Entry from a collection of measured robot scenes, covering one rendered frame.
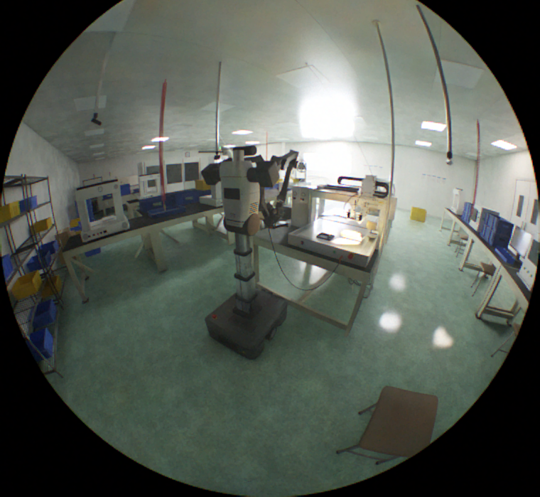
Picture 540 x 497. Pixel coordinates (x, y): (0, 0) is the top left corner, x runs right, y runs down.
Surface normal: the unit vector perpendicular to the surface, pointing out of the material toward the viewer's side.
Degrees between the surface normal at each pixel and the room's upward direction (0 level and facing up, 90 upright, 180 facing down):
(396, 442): 7
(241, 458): 0
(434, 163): 90
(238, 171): 90
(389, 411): 8
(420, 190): 90
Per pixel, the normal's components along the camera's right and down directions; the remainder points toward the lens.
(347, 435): 0.00, -0.95
